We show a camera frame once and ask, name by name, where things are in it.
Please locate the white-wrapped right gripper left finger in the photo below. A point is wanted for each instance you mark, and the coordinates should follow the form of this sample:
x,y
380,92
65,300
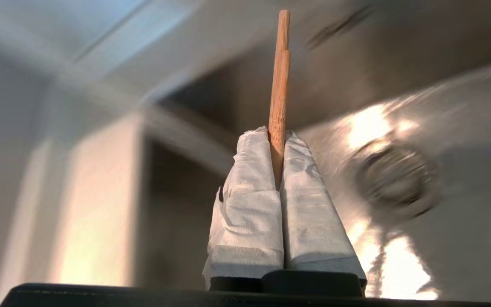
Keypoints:
x,y
249,213

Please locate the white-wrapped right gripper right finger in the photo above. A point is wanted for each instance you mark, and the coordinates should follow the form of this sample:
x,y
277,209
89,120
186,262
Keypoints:
x,y
309,221

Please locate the wooden chopstick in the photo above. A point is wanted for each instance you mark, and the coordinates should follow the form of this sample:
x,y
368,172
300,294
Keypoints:
x,y
284,30
278,106

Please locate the stainless steel sink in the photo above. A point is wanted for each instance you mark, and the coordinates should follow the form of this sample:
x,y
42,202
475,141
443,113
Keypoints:
x,y
441,106

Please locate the round metal drain strainer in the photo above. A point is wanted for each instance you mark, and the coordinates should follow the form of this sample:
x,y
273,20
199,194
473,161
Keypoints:
x,y
394,179

